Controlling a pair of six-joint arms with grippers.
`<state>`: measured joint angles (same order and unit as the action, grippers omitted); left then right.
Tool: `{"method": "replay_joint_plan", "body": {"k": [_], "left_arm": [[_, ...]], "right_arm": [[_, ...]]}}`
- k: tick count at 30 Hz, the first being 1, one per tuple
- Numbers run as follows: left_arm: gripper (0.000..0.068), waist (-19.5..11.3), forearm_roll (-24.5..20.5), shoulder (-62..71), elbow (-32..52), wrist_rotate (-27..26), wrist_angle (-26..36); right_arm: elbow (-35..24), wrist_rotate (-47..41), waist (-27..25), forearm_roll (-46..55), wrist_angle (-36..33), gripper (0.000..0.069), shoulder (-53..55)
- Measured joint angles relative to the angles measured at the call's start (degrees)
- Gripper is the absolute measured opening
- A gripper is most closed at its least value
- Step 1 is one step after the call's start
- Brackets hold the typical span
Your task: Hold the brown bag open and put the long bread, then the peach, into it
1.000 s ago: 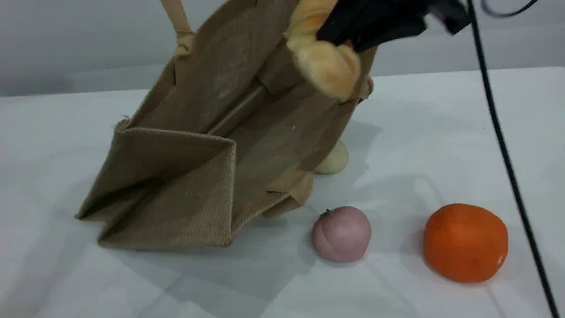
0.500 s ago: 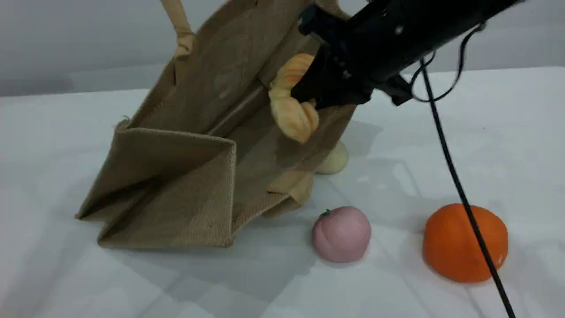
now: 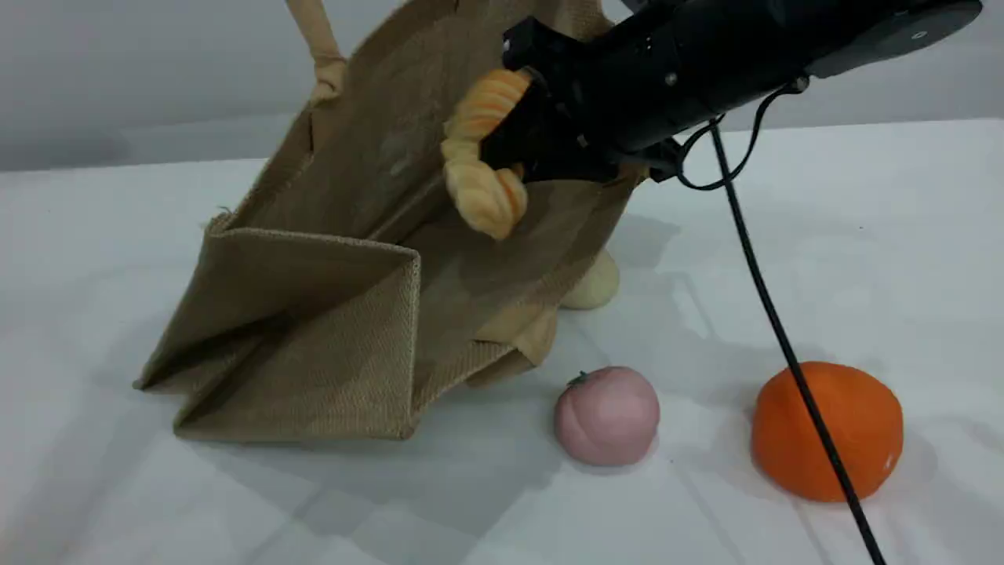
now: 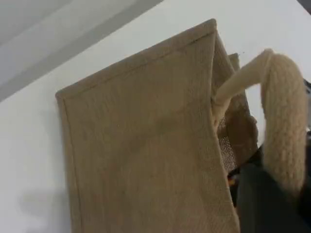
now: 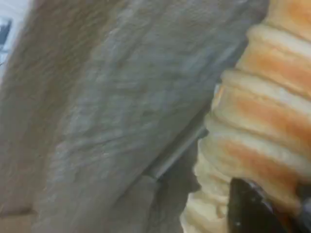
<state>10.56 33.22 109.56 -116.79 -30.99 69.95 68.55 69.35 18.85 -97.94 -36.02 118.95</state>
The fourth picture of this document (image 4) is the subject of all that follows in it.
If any brown burlap tote bag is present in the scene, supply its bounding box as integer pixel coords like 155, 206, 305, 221
55, 18, 307, 233

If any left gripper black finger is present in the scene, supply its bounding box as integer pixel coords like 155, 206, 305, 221
228, 145, 301, 233
298, 135, 311, 233

